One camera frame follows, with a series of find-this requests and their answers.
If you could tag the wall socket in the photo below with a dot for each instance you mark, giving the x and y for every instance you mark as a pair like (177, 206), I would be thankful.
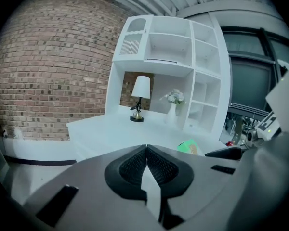
(5, 133)

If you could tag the white shade table lamp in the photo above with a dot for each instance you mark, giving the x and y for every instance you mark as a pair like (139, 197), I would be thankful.
(141, 86)

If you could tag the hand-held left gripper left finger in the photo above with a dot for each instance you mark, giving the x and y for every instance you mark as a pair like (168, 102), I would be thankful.
(91, 177)

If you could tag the black window frame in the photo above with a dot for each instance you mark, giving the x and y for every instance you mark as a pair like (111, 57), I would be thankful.
(250, 57)

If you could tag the white vase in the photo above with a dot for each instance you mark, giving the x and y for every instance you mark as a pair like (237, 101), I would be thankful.
(171, 115)

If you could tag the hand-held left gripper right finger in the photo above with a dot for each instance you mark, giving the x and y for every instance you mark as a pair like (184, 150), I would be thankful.
(202, 184)

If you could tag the red mushroom toy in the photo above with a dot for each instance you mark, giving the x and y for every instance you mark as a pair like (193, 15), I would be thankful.
(230, 143)

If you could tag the green and tan box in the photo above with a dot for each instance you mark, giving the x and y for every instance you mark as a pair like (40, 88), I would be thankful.
(186, 145)

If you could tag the white desk with hutch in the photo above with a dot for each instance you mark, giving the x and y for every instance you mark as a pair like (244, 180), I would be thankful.
(110, 133)

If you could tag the white flower bouquet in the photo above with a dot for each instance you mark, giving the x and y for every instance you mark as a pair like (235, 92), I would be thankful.
(174, 96)

